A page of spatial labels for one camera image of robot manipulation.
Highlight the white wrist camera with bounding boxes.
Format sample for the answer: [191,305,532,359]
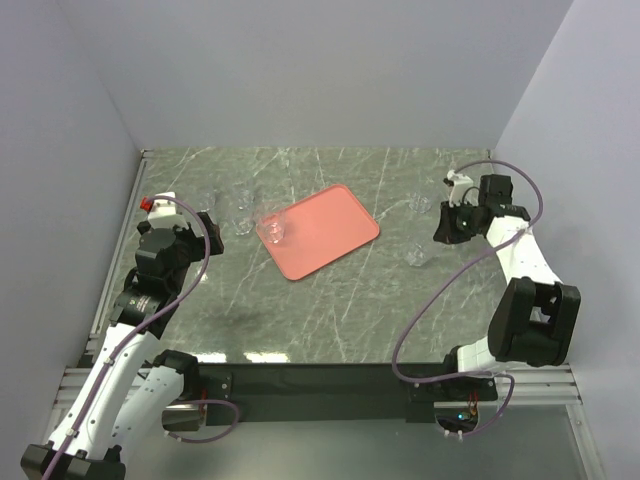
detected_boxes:
[443,170,474,207]
[140,197,188,229]

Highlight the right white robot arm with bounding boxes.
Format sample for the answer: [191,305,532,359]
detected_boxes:
[433,170,581,399]

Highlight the pink plastic tray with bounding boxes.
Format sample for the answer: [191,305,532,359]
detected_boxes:
[256,184,380,281]

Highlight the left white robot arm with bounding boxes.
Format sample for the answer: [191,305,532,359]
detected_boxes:
[21,199,224,479]

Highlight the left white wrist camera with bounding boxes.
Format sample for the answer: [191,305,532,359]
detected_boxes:
[140,197,188,229]

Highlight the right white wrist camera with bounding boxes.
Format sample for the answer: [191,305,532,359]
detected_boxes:
[443,170,474,207]

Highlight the clear glass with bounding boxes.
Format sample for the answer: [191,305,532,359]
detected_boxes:
[254,201,286,244]
[233,182,255,210]
[404,243,429,267]
[409,194,432,214]
[231,212,254,236]
[198,190,217,213]

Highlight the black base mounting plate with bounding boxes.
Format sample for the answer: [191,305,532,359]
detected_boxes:
[181,363,498,423]

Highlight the aluminium frame rail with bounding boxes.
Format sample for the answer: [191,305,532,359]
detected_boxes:
[53,364,583,410]

